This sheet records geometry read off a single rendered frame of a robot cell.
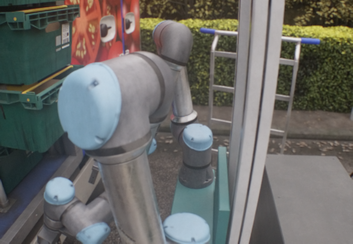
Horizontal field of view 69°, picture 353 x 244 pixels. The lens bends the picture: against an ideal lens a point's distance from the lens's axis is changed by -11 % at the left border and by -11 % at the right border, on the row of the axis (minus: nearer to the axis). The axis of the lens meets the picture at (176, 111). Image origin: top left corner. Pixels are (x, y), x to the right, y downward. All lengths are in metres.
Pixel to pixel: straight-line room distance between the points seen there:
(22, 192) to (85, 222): 0.75
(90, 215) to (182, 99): 0.63
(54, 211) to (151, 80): 0.44
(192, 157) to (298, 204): 0.43
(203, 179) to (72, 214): 0.61
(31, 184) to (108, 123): 1.11
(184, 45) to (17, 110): 0.65
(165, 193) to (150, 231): 1.76
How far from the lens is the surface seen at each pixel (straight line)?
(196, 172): 1.15
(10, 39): 1.04
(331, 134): 3.42
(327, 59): 3.77
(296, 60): 1.80
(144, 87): 0.43
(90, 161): 1.80
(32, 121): 1.09
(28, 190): 1.44
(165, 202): 2.21
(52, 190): 0.73
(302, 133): 3.29
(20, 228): 1.25
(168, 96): 0.50
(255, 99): 0.62
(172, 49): 0.95
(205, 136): 1.09
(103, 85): 0.39
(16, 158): 1.43
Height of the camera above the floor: 1.46
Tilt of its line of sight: 23 degrees down
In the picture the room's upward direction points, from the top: straight up
